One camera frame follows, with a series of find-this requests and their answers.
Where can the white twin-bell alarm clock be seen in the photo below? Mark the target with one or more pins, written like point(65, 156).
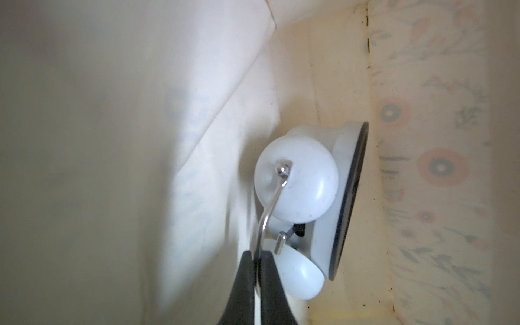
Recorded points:
point(306, 182)

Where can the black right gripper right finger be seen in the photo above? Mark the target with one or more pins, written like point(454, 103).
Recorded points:
point(273, 301)

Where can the cream floral canvas bag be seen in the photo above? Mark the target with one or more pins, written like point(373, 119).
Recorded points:
point(130, 131)

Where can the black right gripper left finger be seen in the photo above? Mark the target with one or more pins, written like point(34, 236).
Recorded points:
point(240, 308)

